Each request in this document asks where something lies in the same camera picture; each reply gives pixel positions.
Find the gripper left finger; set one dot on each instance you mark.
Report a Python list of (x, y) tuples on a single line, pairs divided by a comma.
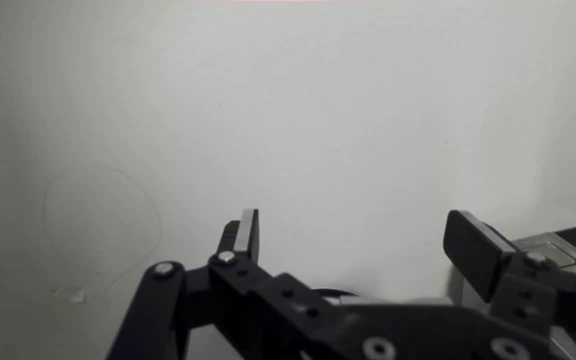
[(228, 290)]

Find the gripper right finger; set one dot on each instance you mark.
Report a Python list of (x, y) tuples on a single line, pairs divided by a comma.
[(473, 250)]

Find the grey microwave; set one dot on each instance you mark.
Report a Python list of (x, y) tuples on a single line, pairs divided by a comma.
[(548, 247)]

